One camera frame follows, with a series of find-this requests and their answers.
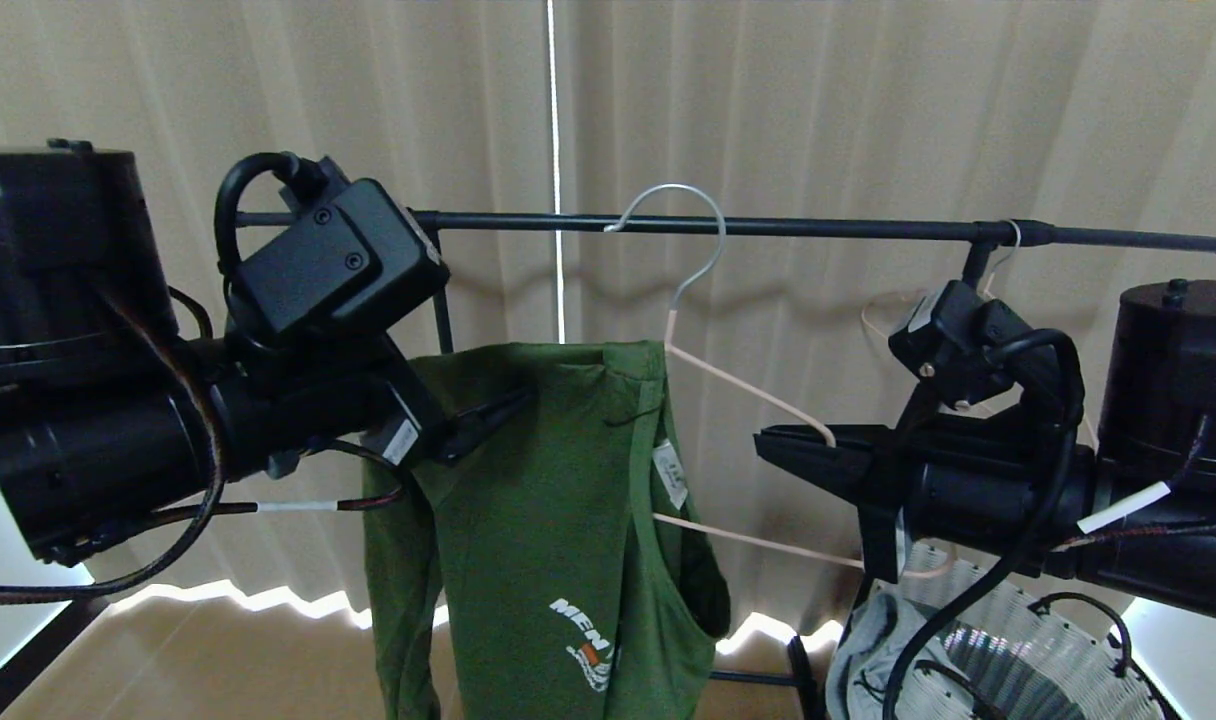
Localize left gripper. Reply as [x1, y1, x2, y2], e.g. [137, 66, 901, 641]
[0, 335, 451, 566]

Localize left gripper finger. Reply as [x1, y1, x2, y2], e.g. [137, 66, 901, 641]
[438, 385, 539, 466]

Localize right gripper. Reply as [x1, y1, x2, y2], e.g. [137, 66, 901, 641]
[858, 420, 1216, 626]

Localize green long-sleeved shirt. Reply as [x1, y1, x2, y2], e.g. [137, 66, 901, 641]
[361, 340, 731, 720]

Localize pink clothes hanger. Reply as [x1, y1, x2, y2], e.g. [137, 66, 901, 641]
[861, 222, 1101, 453]
[605, 183, 957, 583]

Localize white laundry basket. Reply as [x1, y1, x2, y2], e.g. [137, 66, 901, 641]
[868, 545, 1159, 720]

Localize black clothes rack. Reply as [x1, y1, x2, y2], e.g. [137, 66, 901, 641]
[233, 210, 1216, 720]

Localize pale grey shorts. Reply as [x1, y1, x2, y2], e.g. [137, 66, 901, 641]
[826, 590, 929, 720]

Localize beige curtain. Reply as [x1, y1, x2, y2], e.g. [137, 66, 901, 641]
[0, 0, 1216, 656]

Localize black cable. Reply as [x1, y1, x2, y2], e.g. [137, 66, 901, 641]
[213, 150, 304, 281]
[880, 328, 1087, 720]

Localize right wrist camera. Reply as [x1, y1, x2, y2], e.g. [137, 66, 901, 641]
[886, 278, 1037, 441]

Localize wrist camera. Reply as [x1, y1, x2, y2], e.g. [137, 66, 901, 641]
[886, 278, 1037, 441]
[223, 178, 451, 346]

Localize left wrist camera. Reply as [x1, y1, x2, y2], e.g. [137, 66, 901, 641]
[223, 178, 451, 346]

